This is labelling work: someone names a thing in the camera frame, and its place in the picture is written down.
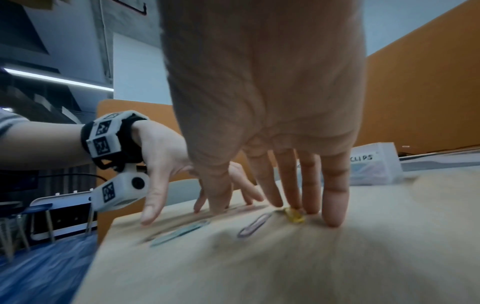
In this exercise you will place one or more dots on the person's left hand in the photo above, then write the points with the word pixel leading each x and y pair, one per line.
pixel 161 157

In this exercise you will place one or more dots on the person's right hand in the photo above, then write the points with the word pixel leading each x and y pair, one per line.
pixel 262 74

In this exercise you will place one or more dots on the teal paper clip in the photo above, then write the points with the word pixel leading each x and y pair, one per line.
pixel 180 233

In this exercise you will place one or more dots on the purple paper clip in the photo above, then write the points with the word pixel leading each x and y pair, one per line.
pixel 258 221

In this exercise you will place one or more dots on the yellow paper clip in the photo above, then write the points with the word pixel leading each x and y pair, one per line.
pixel 294 216

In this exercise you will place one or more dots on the clear two-compartment labelled box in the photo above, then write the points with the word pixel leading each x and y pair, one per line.
pixel 375 172

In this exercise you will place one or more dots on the person's left forearm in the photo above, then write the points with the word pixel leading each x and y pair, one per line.
pixel 45 145

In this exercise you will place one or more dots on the black left wristband marker tiles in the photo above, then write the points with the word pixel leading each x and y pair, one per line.
pixel 105 145

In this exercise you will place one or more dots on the white low bench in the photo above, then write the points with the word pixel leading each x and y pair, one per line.
pixel 63 202

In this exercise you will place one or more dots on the ceiling light strip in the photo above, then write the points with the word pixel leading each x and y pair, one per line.
pixel 56 78

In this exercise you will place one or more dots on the blue stool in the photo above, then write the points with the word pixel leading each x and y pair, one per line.
pixel 35 209

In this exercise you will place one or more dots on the striped shirt sleeve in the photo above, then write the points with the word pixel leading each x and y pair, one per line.
pixel 9 120

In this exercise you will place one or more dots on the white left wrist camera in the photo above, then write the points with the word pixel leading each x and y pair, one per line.
pixel 120 190

